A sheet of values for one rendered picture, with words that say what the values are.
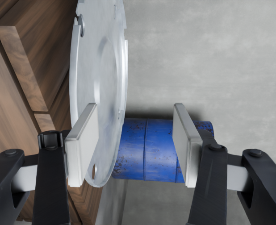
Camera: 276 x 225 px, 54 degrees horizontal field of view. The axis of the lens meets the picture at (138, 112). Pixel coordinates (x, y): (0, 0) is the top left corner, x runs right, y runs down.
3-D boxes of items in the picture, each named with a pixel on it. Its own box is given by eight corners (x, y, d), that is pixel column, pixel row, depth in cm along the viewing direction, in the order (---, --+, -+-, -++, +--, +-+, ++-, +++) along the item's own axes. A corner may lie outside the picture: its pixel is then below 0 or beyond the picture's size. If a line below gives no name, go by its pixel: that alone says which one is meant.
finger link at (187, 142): (189, 139, 14) (203, 139, 14) (173, 102, 21) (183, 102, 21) (186, 188, 15) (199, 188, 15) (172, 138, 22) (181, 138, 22)
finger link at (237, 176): (208, 168, 13) (271, 168, 13) (190, 128, 18) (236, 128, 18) (206, 194, 13) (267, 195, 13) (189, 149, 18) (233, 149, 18)
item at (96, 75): (125, 52, 58) (129, 52, 57) (110, 194, 48) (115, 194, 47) (94, -90, 31) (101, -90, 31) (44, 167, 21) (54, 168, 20)
